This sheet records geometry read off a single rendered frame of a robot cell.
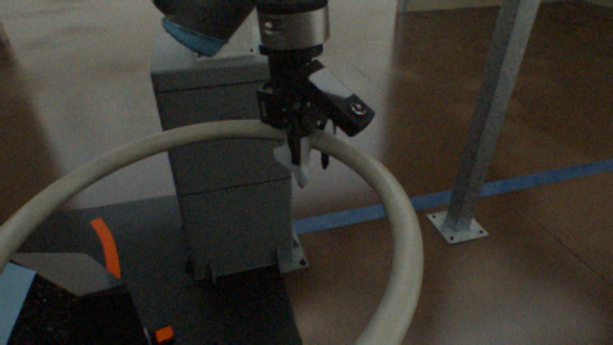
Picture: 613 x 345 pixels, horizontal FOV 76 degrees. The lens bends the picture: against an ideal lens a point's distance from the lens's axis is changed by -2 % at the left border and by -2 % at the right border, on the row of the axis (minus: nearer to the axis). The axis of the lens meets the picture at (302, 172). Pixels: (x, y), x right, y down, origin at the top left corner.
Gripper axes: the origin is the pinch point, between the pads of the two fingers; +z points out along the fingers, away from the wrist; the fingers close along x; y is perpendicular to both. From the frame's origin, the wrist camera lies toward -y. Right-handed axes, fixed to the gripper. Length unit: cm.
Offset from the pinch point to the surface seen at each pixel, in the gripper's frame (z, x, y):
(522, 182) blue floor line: 98, -160, -14
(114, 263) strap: 80, 4, 104
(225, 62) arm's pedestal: 1, -33, 56
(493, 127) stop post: 41, -105, -4
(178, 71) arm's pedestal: 1, -21, 62
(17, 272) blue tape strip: 4.1, 37.0, 25.6
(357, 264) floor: 90, -57, 27
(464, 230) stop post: 93, -102, -2
